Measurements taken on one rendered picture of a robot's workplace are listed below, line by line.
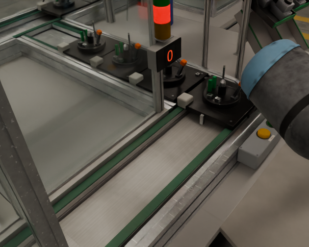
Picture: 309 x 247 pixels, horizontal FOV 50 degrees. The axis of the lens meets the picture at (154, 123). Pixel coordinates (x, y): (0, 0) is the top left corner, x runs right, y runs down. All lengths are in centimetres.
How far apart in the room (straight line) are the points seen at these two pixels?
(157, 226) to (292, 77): 53
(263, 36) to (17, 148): 121
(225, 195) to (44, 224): 71
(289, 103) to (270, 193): 63
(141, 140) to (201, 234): 36
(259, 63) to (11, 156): 38
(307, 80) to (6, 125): 40
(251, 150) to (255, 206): 17
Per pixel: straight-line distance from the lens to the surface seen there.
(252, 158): 108
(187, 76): 139
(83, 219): 98
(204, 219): 102
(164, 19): 100
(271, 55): 55
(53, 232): 49
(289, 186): 115
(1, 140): 36
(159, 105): 119
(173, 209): 91
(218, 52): 181
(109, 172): 105
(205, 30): 143
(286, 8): 132
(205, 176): 99
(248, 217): 104
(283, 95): 52
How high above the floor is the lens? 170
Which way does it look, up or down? 40 degrees down
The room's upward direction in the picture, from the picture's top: 4 degrees counter-clockwise
